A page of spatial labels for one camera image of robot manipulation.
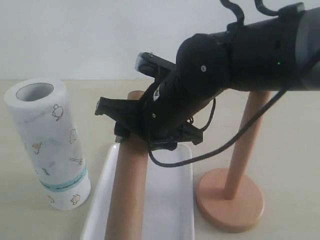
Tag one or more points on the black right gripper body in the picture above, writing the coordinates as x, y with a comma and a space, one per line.
170, 103

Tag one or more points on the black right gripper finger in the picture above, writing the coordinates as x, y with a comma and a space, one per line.
126, 127
120, 110

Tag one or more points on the printed white paper towel roll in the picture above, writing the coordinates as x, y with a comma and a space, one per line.
42, 113

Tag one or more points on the brown cardboard tube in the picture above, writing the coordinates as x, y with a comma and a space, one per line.
126, 210

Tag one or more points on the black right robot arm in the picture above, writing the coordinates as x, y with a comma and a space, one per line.
282, 51

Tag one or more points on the wooden paper towel holder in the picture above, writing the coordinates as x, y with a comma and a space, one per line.
228, 198

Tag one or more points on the white rectangular tray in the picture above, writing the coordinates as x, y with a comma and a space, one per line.
168, 204

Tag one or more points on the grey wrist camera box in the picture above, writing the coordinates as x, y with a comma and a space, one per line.
153, 66

